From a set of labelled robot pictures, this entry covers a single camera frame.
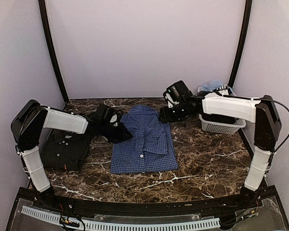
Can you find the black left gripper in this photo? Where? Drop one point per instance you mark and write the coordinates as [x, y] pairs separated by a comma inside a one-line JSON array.
[[121, 135]]

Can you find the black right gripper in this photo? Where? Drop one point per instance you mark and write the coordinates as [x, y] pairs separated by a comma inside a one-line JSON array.
[[165, 116]]

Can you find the blue checkered long sleeve shirt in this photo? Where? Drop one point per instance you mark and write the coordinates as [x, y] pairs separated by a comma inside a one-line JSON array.
[[151, 147]]

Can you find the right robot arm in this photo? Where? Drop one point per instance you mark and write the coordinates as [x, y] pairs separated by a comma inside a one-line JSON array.
[[261, 112]]

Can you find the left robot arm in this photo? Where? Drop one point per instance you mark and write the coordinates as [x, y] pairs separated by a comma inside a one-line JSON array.
[[27, 127]]

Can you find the white plastic laundry basket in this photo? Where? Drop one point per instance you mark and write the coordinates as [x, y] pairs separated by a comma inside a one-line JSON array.
[[223, 128]]

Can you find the folded black striped shirt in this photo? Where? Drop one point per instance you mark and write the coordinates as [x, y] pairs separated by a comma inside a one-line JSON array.
[[65, 150]]

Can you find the light blue shirt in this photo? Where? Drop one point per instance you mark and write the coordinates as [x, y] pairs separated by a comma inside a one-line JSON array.
[[215, 84]]

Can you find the black white plaid shirt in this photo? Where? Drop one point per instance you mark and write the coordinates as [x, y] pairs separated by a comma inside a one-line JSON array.
[[223, 90]]

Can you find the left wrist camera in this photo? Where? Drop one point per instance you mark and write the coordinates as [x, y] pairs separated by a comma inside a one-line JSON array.
[[106, 114]]

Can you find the white slotted cable duct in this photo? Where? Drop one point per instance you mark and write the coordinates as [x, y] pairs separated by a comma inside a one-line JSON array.
[[124, 223]]

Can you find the black front rail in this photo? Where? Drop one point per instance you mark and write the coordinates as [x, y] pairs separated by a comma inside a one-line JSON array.
[[86, 208]]

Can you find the right black corner post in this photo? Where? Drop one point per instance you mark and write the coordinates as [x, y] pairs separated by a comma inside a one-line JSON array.
[[241, 42]]

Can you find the black corner post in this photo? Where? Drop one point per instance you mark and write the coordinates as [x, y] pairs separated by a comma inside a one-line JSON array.
[[241, 42], [51, 50]]

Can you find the left black corner post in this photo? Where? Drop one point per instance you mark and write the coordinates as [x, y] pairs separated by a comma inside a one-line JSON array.
[[51, 50]]

